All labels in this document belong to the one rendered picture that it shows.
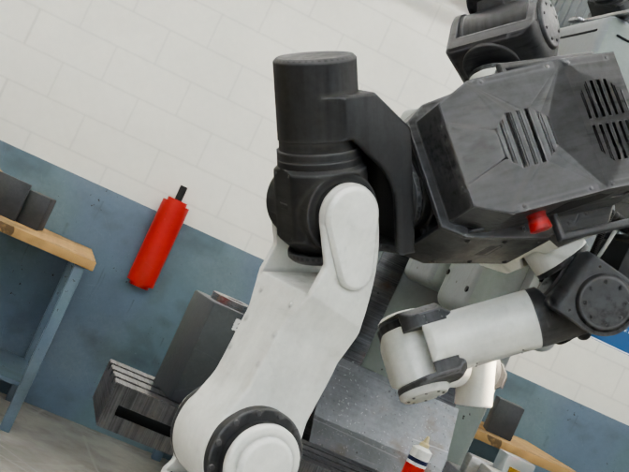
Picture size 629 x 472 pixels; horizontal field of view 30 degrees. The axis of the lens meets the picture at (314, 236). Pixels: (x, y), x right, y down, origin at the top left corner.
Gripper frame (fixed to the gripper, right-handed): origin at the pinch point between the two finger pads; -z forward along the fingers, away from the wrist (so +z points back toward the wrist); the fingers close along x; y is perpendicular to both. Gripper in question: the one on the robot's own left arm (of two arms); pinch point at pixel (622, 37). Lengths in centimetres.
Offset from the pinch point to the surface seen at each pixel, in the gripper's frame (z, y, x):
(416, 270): -27, -50, -23
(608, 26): 14.6, -15.6, 13.8
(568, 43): 9.4, -15.3, 2.5
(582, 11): -0.5, 7.0, -16.2
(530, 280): -19, -47, 10
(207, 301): 3, -92, -20
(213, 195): -186, 48, -377
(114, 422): -1, -118, -16
